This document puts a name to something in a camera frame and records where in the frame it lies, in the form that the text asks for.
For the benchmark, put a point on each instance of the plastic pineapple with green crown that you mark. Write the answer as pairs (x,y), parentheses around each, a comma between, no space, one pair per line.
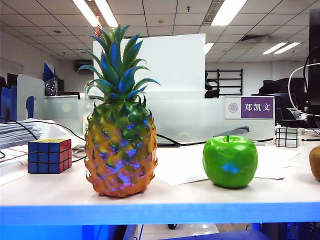
(120,162)

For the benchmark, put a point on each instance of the black upright column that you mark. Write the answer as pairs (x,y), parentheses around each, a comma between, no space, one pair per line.
(315,75)

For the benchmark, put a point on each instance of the brown kiwi fruit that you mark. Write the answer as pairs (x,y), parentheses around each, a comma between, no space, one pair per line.
(315,163)

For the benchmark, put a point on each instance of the frosted glass desk partition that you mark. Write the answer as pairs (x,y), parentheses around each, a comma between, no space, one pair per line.
(190,117)

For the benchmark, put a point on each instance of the blue triangular board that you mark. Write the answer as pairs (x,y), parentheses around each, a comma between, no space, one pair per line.
(47,72)

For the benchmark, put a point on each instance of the black wall rack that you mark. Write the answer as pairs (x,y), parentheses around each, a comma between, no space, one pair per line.
(241,82)

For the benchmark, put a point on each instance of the twin ceiling light strips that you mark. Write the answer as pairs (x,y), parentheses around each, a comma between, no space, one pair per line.
(281,48)

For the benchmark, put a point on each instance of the white partition board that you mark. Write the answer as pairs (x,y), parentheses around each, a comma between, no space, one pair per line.
(175,65)

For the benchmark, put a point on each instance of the wide ceiling light panel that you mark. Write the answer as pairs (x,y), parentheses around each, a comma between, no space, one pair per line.
(228,12)

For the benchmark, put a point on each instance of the glossy green apple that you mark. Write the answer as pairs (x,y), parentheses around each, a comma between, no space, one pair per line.
(230,162)

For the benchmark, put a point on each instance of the coloured Rubik's cube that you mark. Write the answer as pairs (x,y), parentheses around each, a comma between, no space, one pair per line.
(48,157)

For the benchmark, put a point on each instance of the black office chair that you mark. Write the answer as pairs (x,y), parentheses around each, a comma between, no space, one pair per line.
(211,93)

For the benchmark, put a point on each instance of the blue file holder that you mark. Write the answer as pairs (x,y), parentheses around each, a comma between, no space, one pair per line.
(11,100)

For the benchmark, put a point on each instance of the black ceiling air unit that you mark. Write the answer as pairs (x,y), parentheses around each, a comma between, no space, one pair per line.
(83,64)

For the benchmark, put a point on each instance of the clear bottle with label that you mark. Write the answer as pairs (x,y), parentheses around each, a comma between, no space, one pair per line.
(87,120)

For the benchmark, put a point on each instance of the large white paper sheet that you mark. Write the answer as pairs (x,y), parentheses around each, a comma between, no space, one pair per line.
(180,165)

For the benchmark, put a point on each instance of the dark chairs and monitors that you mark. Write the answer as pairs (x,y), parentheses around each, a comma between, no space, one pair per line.
(280,86)

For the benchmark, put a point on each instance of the red knot ornament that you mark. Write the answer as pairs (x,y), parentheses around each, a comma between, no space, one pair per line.
(98,32)

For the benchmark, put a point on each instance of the stack of printed papers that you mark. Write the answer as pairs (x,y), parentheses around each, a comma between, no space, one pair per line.
(12,135)

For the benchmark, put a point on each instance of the long ceiling light strip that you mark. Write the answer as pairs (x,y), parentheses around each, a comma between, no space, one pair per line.
(86,12)
(107,13)

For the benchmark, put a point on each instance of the pile of white paper sheets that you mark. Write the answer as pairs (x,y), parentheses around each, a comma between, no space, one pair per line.
(270,160)

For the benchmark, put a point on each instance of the grey stapler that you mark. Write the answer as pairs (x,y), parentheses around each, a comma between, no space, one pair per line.
(240,130)

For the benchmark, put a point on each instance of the silver mirror cube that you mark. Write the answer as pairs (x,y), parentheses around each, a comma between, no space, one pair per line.
(287,137)

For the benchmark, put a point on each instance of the purple and white name plate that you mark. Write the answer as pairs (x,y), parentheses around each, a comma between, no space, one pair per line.
(257,107)

